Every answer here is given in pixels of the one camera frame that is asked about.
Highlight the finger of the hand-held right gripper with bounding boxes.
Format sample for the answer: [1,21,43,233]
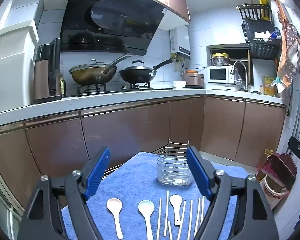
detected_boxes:
[289,136,300,183]

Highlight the tall brown kitchen appliance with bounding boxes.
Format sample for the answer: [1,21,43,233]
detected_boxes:
[33,38,63,104]

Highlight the white bucket with red band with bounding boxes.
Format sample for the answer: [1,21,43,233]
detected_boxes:
[262,175,290,210]

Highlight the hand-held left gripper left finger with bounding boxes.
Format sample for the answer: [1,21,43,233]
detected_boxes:
[17,146,111,240]

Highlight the dark red dustpan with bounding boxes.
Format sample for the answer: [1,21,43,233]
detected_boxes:
[256,152,297,193]

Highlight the wooden stick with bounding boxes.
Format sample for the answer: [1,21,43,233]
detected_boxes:
[247,50,252,85]

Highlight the black range hood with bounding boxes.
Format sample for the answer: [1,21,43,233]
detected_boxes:
[59,0,169,56]

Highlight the gas stove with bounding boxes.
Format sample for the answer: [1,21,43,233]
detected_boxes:
[65,82,174,97]

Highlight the brown upper cabinet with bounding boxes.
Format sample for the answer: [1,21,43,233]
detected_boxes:
[130,0,191,30]

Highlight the patterned hanging cloth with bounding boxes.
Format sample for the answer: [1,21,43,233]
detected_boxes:
[275,0,300,100]

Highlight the black wall rack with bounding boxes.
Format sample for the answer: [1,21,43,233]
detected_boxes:
[236,3,282,60]

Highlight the black wok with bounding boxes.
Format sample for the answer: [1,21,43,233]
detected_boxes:
[119,59,173,83]

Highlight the small white ceramic spoon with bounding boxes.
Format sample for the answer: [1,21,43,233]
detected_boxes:
[169,194,183,226]

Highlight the white rag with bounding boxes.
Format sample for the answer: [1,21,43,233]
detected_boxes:
[254,30,273,40]

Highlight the glass wok lid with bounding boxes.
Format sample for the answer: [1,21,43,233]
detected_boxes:
[69,59,117,74]

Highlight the brown lower cabinets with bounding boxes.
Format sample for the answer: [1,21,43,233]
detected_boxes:
[0,95,287,213]

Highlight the large white ceramic spoon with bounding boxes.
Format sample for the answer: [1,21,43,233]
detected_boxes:
[138,200,155,240]

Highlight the pink ceramic spoon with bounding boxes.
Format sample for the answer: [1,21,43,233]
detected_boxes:
[106,198,124,240]

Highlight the brown rice cooker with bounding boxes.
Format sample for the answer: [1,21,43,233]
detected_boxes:
[182,70,205,89]

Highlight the white microwave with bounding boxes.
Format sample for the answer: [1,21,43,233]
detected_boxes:
[207,66,237,84]

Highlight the yellow oil bottle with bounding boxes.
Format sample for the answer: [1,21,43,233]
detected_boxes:
[263,75,277,97]

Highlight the wire and clear utensil holder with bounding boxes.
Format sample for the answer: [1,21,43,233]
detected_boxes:
[156,139,193,186]

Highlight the metal faucet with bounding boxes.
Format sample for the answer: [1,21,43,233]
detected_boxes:
[230,60,249,92]

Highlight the blue towel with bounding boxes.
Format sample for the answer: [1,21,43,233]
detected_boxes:
[61,151,249,240]

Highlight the white water heater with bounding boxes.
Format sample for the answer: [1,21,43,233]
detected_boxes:
[169,26,192,60]

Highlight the brass wok with long handle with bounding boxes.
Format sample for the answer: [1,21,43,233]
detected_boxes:
[69,52,133,86]

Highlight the white stacked boxes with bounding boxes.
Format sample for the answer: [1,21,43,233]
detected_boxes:
[0,0,46,117]

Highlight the black wok lid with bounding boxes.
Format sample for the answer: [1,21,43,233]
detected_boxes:
[122,60,154,72]

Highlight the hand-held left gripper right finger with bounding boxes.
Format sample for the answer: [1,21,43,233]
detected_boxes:
[186,146,280,240]

